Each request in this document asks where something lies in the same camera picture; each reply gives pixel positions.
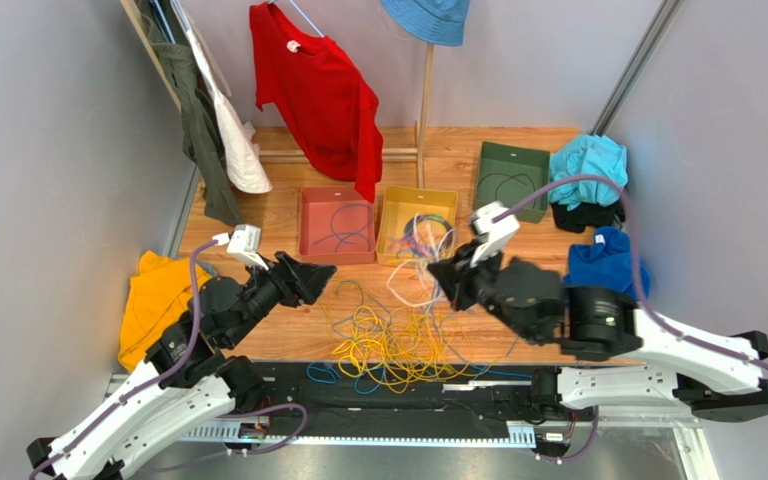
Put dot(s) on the red shirt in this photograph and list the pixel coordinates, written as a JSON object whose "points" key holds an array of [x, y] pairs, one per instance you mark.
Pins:
{"points": [[322, 97]]}

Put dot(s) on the red plastic bin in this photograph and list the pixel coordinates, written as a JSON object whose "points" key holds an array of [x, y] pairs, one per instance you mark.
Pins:
{"points": [[336, 226]]}

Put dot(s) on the cyan cloth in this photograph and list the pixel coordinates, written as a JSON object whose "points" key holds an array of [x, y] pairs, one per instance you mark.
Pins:
{"points": [[588, 155]]}

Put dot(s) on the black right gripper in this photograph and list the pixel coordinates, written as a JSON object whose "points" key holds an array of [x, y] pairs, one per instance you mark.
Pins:
{"points": [[471, 281]]}

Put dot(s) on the wooden clothes rack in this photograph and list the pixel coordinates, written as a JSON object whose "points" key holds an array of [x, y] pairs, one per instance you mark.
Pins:
{"points": [[413, 154]]}

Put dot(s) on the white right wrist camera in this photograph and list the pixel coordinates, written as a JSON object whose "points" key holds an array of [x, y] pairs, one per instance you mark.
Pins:
{"points": [[493, 227]]}

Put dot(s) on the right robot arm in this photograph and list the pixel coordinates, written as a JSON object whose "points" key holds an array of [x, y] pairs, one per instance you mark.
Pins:
{"points": [[631, 358]]}

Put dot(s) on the orange yellow cloth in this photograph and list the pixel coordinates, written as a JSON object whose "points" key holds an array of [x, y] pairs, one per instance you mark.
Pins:
{"points": [[159, 293]]}

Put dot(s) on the yellow plastic bin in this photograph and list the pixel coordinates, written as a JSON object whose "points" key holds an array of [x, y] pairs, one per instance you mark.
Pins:
{"points": [[416, 224]]}

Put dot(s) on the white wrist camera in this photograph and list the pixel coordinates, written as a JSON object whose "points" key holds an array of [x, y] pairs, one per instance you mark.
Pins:
{"points": [[243, 244], [493, 227]]}

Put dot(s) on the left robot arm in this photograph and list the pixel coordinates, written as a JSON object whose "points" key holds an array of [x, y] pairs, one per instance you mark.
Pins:
{"points": [[187, 376]]}

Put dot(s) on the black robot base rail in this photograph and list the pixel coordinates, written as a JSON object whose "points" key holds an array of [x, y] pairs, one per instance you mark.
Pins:
{"points": [[508, 407]]}

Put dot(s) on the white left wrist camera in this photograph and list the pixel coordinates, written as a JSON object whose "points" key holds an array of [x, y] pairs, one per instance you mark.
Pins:
{"points": [[243, 244]]}

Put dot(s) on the green plastic bin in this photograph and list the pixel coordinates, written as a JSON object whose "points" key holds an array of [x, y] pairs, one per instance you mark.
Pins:
{"points": [[509, 174]]}

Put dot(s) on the aluminium frame post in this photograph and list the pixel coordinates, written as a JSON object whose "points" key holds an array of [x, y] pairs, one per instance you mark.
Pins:
{"points": [[635, 66]]}

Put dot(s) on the olive green garment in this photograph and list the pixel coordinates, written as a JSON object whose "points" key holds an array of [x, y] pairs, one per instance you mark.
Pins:
{"points": [[202, 143]]}

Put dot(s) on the white garment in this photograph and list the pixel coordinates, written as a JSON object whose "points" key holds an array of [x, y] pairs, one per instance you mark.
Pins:
{"points": [[243, 165]]}

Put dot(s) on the black cloth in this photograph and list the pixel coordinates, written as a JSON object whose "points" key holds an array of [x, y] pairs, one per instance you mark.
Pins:
{"points": [[587, 215]]}

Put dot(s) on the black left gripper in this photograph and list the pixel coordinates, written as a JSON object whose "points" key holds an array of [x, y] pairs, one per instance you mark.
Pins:
{"points": [[296, 281]]}

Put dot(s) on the blue bucket hat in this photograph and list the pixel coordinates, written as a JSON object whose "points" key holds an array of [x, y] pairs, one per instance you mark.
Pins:
{"points": [[438, 22]]}

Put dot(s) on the blue cloth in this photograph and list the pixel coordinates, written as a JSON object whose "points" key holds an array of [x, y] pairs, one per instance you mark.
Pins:
{"points": [[606, 262]]}

